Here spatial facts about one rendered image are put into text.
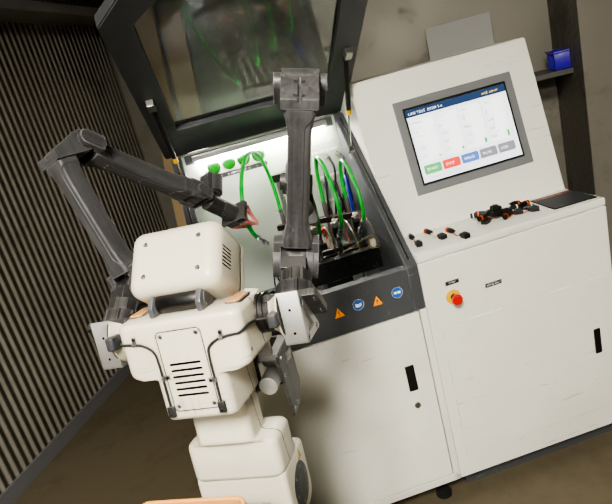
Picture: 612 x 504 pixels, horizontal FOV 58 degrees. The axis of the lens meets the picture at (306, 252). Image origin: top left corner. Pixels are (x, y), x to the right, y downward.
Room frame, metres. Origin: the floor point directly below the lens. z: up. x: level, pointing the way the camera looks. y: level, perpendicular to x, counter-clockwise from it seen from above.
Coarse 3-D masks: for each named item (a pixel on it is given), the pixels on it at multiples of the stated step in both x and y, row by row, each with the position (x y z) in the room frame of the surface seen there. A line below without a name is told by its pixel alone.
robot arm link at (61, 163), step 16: (64, 144) 1.35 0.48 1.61; (80, 144) 1.38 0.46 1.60; (48, 160) 1.33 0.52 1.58; (64, 160) 1.33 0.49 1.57; (64, 176) 1.32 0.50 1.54; (80, 176) 1.34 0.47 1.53; (64, 192) 1.33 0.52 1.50; (80, 192) 1.32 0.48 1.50; (80, 208) 1.31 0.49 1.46; (96, 208) 1.32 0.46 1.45; (96, 224) 1.30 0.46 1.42; (112, 224) 1.33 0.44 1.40; (96, 240) 1.30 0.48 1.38; (112, 240) 1.30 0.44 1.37; (112, 256) 1.28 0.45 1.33; (128, 256) 1.30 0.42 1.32; (112, 272) 1.29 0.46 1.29; (128, 272) 1.28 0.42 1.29; (112, 288) 1.31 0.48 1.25
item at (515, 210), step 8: (528, 200) 1.86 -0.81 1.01; (496, 208) 1.84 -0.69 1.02; (504, 208) 1.85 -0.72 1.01; (512, 208) 1.85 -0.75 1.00; (520, 208) 1.85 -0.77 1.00; (528, 208) 1.83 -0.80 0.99; (536, 208) 1.82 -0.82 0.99; (472, 216) 1.88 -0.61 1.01; (480, 216) 1.82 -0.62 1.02; (496, 216) 1.87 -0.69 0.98; (504, 216) 1.82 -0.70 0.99
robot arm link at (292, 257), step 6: (282, 252) 1.16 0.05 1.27; (288, 252) 1.16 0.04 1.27; (294, 252) 1.16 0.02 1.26; (300, 252) 1.16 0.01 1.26; (282, 258) 1.14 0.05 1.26; (288, 258) 1.14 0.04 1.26; (294, 258) 1.14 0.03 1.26; (300, 258) 1.14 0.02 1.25; (282, 264) 1.13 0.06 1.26; (288, 264) 1.12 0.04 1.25; (294, 264) 1.12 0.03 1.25; (300, 264) 1.12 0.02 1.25
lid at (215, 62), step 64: (128, 0) 1.45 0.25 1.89; (192, 0) 1.54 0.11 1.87; (256, 0) 1.61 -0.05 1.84; (320, 0) 1.68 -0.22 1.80; (128, 64) 1.65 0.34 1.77; (192, 64) 1.76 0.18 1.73; (256, 64) 1.86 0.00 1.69; (320, 64) 1.96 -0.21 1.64; (192, 128) 2.04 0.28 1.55; (256, 128) 2.18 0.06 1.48
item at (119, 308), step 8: (112, 304) 1.22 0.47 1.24; (120, 304) 1.21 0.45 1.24; (128, 304) 1.22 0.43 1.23; (136, 304) 1.23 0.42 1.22; (112, 312) 1.19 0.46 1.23; (120, 312) 1.19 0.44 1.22; (128, 312) 1.20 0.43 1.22; (104, 320) 1.18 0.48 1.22; (112, 320) 1.17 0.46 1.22; (120, 320) 1.16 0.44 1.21; (88, 328) 1.18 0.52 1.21
